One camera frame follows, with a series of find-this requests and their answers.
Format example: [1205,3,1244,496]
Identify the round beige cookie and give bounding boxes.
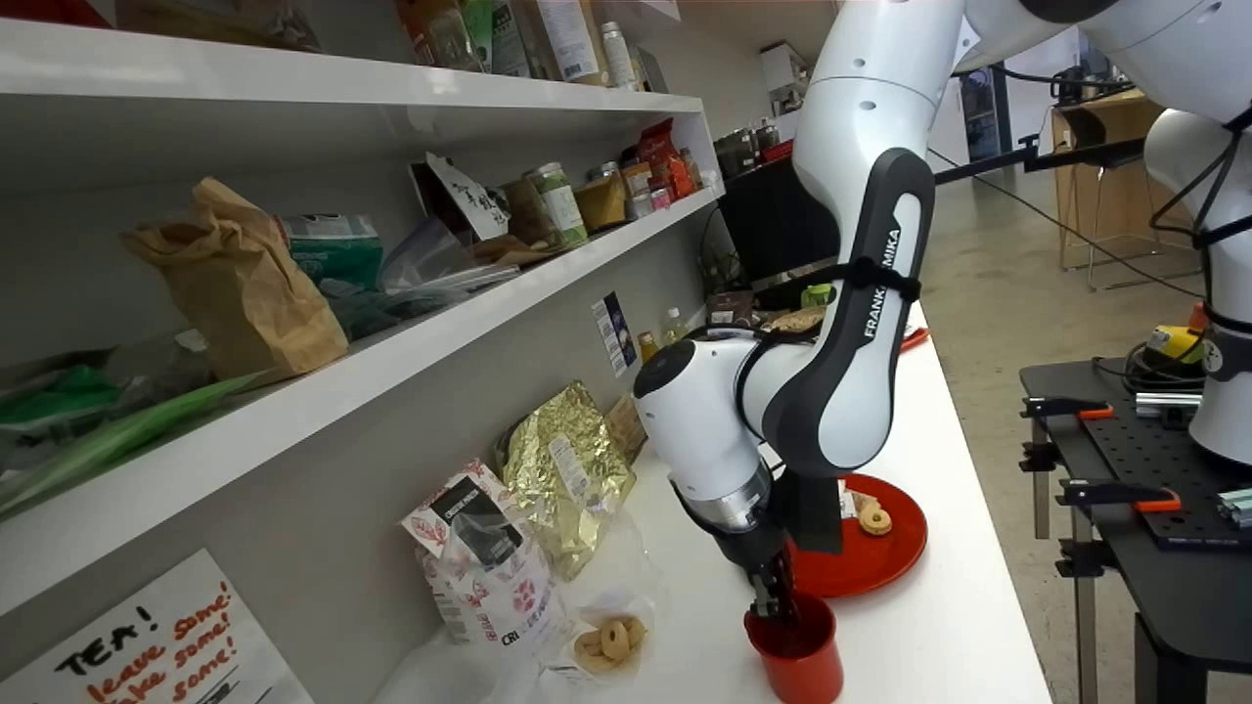
[844,490,901,538]

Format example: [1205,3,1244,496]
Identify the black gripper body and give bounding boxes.
[726,486,807,577]

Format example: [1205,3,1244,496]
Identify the white wall shelf unit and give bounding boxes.
[0,11,726,623]

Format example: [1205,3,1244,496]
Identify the handwritten tea paper sign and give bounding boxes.
[0,542,316,704]

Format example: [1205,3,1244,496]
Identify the wooden cabinet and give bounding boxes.
[1047,84,1209,271]

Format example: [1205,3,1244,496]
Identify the yellow tool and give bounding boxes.
[1148,322,1205,366]

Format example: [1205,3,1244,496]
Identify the gold foil bag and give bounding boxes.
[500,384,640,581]

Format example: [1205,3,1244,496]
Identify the white red patterned bag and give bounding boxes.
[398,461,573,650]

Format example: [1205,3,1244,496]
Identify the red small box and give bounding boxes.
[635,116,704,209]

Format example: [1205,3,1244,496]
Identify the green flat packets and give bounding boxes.
[0,349,265,520]

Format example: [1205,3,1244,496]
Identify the red plate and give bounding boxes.
[780,468,931,603]

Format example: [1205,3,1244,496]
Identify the white carton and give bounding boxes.
[532,0,607,84]

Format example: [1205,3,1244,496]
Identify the green cardboard box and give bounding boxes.
[277,209,391,294]

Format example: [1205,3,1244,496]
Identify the green lid jar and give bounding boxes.
[530,161,593,250]

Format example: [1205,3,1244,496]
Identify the white black printed box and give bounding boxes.
[407,147,518,246]

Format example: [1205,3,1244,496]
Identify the white plastic bottle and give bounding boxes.
[600,17,647,92]

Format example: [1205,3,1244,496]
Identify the black work table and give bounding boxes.
[1016,350,1252,704]

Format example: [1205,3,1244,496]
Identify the clear bag of cookies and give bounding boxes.
[519,591,681,689]

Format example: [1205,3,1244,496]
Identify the tan food container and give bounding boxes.
[575,163,635,239]

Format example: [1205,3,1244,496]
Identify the orange handled clamp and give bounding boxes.
[1051,473,1191,520]
[1023,395,1118,428]

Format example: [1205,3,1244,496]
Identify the red cup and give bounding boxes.
[740,591,848,704]

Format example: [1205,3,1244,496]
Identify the brown paper bag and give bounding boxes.
[121,172,352,384]

